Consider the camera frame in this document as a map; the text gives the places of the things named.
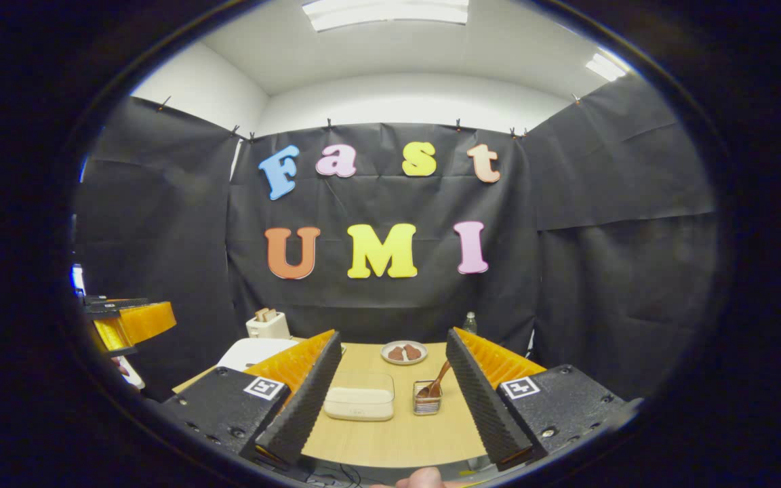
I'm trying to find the white toaster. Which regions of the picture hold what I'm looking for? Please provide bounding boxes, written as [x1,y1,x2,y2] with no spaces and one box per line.
[246,308,291,340]

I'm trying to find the large ceiling light panel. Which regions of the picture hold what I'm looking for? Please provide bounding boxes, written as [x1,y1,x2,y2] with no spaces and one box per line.
[302,0,469,33]

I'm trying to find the black backdrop cloth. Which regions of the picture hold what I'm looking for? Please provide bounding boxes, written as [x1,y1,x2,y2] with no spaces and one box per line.
[75,71,720,401]

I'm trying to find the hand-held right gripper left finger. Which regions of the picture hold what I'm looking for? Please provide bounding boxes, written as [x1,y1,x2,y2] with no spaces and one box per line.
[160,330,342,472]

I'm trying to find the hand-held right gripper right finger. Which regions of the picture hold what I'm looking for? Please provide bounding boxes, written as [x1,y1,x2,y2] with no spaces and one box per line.
[446,326,632,472]

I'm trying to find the metal chopstick holder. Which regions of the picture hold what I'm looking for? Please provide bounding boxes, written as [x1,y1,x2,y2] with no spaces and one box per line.
[413,380,443,415]

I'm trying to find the clear box of rice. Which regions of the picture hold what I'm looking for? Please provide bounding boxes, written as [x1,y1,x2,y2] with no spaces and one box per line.
[323,371,395,422]

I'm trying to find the brown wooden spoon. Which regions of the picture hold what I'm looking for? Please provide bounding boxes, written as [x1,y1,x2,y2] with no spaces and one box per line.
[416,361,452,399]

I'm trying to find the white round plate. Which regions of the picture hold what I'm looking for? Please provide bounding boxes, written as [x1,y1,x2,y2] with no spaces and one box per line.
[381,340,428,366]

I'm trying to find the white rice cooker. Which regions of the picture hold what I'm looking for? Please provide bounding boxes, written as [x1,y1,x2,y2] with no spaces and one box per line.
[216,337,300,373]

